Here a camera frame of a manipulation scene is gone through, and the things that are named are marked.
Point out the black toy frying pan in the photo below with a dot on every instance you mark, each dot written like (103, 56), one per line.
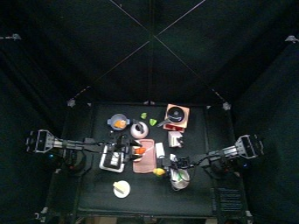
(175, 114)

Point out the green corn husk piece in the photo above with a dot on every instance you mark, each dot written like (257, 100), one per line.
(152, 122)
(143, 115)

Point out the silver frame corner bracket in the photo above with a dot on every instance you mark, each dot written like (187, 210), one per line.
(14, 37)
(225, 106)
(148, 102)
(291, 38)
(71, 102)

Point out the pink cutting board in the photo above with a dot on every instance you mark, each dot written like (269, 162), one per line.
(144, 166)

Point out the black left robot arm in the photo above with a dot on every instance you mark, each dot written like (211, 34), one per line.
(69, 144)

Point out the white toy bowl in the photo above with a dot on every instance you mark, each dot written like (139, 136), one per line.
(180, 182)

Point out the orange toy food piece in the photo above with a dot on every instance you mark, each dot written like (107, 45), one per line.
(140, 150)

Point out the white rectangular toy block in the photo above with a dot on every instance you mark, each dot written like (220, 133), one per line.
(159, 150)

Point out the white red toy appliance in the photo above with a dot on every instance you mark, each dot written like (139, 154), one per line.
(173, 139)

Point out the silver frame foot bracket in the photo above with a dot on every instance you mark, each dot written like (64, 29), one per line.
(40, 215)

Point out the white round plate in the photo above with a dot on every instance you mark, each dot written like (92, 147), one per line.
(123, 191)

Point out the white toy toaster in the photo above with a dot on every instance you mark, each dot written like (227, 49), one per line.
(111, 164)

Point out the white printed label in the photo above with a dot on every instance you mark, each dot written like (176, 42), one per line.
(229, 199)

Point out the yellow lemon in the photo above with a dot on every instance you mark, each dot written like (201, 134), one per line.
(157, 171)

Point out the yellow toy cheese slice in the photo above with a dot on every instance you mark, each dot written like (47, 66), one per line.
(119, 187)

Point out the grey blue toy pot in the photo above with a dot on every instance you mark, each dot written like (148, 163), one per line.
(116, 117)

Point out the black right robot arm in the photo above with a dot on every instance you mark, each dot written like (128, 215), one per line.
(225, 151)

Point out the pink toy stove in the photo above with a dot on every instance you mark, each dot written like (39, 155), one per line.
(183, 124)

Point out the orange toy carrot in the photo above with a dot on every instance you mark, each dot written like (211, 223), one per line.
(120, 124)

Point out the small black pot lid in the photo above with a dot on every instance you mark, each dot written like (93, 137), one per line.
(112, 134)

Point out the green toy vegetable piece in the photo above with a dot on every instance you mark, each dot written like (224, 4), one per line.
(181, 176)

